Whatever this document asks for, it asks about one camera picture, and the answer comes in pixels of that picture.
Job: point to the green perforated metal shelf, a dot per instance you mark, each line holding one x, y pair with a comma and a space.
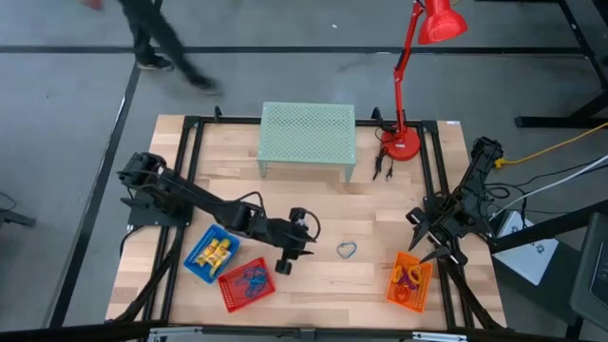
306, 133

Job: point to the grey equipment case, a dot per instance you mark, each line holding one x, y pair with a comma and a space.
589, 275

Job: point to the orange plastic mesh basket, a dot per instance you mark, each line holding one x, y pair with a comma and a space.
420, 294

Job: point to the red desk lamp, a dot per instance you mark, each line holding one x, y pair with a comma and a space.
401, 145

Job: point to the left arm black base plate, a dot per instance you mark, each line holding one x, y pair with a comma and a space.
142, 216

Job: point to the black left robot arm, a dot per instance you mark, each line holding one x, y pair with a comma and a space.
199, 199

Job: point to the black metal beam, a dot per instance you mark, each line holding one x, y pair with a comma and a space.
546, 227

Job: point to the yellow packet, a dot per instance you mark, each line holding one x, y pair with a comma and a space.
218, 266
223, 247
209, 252

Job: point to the person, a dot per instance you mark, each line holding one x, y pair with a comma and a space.
157, 33

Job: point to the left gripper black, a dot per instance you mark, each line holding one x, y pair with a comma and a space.
287, 237

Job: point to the black aluminium rig frame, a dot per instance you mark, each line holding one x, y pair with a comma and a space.
192, 157

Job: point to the black floor stand foot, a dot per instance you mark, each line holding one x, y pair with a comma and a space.
14, 217

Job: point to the white electronics box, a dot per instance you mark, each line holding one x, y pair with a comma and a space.
527, 256

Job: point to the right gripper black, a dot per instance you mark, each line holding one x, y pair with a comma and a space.
441, 228

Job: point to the blue plastic mesh basket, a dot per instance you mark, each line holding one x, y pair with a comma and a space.
195, 264

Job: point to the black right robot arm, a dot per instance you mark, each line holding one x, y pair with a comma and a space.
480, 176

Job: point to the black floor stand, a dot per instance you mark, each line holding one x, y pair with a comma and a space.
546, 121

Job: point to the red plastic mesh basket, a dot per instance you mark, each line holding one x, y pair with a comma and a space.
228, 294

